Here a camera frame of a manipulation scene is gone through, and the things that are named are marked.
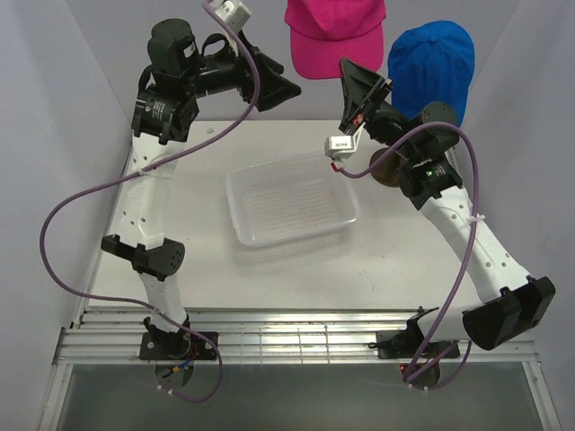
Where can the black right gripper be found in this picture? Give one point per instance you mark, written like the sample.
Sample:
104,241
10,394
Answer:
361,86

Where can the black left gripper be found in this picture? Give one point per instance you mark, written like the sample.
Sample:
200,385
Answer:
272,86

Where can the pink baseball cap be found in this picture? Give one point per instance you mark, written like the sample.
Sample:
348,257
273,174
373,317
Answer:
322,33

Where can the blue baseball cap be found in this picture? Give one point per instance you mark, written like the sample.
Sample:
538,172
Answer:
433,62

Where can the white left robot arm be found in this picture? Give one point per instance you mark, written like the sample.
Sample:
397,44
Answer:
179,74

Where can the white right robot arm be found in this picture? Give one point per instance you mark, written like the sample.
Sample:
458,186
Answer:
494,299

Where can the white plastic basket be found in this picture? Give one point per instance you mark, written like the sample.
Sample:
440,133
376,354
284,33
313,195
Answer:
289,199

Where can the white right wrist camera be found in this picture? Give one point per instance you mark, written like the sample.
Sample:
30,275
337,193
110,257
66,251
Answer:
340,148

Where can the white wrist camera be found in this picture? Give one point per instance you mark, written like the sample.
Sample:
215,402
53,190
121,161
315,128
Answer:
340,148
235,13

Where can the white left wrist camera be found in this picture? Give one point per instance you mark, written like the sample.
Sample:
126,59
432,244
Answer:
235,13

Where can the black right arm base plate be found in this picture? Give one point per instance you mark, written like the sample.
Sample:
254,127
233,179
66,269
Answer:
399,344

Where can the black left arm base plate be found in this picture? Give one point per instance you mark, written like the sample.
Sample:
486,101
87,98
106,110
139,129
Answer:
195,349

